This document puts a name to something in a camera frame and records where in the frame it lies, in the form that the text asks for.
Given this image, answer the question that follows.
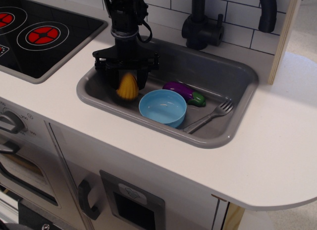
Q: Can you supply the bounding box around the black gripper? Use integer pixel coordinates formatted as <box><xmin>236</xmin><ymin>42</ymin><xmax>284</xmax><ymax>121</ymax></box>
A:
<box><xmin>92</xmin><ymin>36</ymin><xmax>159</xmax><ymax>90</ymax></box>

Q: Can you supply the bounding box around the yellow toy corn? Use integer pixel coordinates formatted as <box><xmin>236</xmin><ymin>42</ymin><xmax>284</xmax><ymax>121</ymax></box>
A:
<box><xmin>116</xmin><ymin>73</ymin><xmax>139</xmax><ymax>101</ymax></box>

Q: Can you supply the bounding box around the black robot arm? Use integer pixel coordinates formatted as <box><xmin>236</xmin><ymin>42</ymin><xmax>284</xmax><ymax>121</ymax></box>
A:
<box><xmin>93</xmin><ymin>0</ymin><xmax>159</xmax><ymax>90</ymax></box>

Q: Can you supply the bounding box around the light blue bowl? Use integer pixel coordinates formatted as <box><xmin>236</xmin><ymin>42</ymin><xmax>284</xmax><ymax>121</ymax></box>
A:
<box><xmin>139</xmin><ymin>89</ymin><xmax>187</xmax><ymax>128</ymax></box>

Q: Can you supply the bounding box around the grey sink basin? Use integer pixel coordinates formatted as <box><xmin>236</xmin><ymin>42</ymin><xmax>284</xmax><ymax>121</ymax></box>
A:
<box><xmin>76</xmin><ymin>39</ymin><xmax>258</xmax><ymax>149</ymax></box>

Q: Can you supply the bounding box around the purple toy eggplant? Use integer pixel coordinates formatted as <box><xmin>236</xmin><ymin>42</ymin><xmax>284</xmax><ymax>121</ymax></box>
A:
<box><xmin>162</xmin><ymin>81</ymin><xmax>206</xmax><ymax>107</ymax></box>

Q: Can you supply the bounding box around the black toy faucet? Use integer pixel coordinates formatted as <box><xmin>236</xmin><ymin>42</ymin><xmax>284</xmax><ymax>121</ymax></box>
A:
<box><xmin>182</xmin><ymin>0</ymin><xmax>277</xmax><ymax>50</ymax></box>

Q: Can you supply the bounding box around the black toy stovetop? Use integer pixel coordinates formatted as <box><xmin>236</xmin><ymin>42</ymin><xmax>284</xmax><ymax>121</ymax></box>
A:
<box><xmin>0</xmin><ymin>0</ymin><xmax>107</xmax><ymax>84</ymax></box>

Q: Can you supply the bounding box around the grey toy fork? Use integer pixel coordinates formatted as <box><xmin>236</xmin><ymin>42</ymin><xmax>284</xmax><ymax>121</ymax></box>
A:
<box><xmin>182</xmin><ymin>100</ymin><xmax>233</xmax><ymax>134</ymax></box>

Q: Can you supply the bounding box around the grey oven knob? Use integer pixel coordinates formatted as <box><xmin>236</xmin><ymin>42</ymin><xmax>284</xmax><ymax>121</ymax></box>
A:
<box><xmin>0</xmin><ymin>111</ymin><xmax>25</xmax><ymax>134</ymax></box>

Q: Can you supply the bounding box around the grey dispenser panel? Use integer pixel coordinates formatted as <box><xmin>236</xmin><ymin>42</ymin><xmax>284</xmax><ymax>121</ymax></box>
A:
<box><xmin>100</xmin><ymin>170</ymin><xmax>166</xmax><ymax>230</ymax></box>

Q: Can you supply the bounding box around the toy oven door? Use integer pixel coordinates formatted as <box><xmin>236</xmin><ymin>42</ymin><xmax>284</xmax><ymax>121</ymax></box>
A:
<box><xmin>0</xmin><ymin>136</ymin><xmax>58</xmax><ymax>206</ymax></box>

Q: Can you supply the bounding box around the wooden side panel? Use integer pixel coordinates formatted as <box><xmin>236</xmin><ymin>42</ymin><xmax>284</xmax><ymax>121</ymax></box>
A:
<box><xmin>267</xmin><ymin>0</ymin><xmax>302</xmax><ymax>85</ymax></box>

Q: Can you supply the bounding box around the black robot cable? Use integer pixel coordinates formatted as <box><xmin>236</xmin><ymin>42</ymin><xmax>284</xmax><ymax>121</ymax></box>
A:
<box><xmin>135</xmin><ymin>6</ymin><xmax>153</xmax><ymax>44</ymax></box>

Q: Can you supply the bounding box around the grey cabinet door handle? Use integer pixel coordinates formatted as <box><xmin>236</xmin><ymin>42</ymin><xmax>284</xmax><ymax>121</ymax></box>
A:
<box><xmin>78</xmin><ymin>180</ymin><xmax>100</xmax><ymax>220</ymax></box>

